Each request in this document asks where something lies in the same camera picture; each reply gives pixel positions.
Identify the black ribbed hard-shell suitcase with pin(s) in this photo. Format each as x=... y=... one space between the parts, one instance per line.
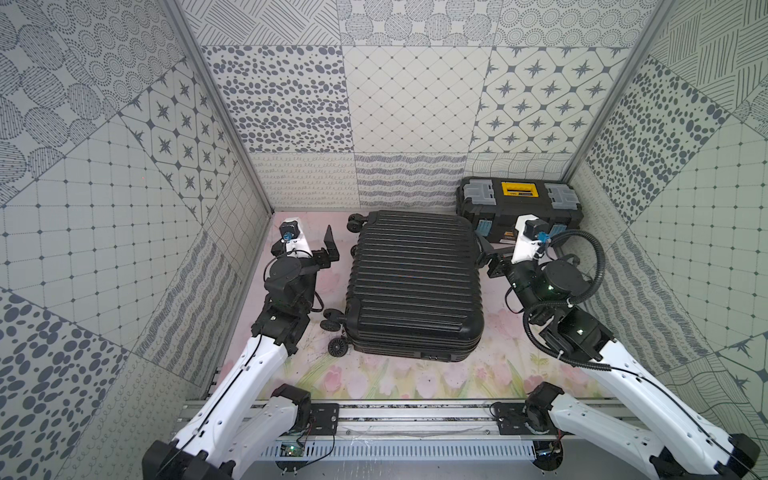
x=414 y=289

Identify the black toolbox with yellow label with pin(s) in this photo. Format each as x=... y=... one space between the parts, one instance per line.
x=493 y=205

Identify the aluminium mounting rail frame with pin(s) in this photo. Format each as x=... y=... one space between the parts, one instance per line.
x=421 y=431

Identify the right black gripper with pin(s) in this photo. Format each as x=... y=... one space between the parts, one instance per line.
x=501 y=263

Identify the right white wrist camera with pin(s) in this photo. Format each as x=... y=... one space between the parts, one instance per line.
x=533 y=234

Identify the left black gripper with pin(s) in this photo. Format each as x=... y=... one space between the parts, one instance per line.
x=321 y=259

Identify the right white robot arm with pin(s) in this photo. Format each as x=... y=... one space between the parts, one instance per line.
x=552 y=276

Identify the floral pink table mat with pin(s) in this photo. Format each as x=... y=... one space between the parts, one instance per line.
x=504 y=365

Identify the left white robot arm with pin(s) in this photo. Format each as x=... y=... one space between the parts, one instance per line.
x=252 y=372

